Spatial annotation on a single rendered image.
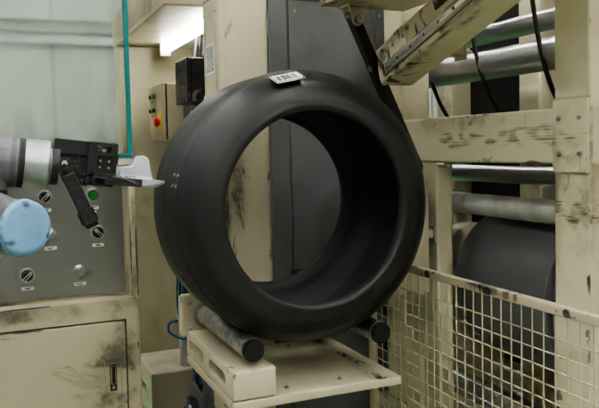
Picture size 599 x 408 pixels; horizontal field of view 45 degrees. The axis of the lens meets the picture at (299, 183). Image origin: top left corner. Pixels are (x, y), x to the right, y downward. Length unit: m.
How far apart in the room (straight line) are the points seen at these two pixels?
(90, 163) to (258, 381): 0.52
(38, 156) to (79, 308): 0.70
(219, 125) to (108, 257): 0.75
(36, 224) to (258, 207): 0.69
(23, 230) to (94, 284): 0.82
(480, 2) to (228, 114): 0.55
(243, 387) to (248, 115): 0.52
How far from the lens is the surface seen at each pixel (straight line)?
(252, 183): 1.76
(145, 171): 1.41
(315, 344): 1.81
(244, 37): 1.78
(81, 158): 1.40
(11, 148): 1.36
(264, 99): 1.38
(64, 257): 2.00
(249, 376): 1.43
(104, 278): 2.02
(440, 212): 1.95
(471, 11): 1.54
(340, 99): 1.44
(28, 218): 1.22
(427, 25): 1.65
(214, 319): 1.62
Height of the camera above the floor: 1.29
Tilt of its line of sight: 3 degrees down
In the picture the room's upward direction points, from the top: 1 degrees counter-clockwise
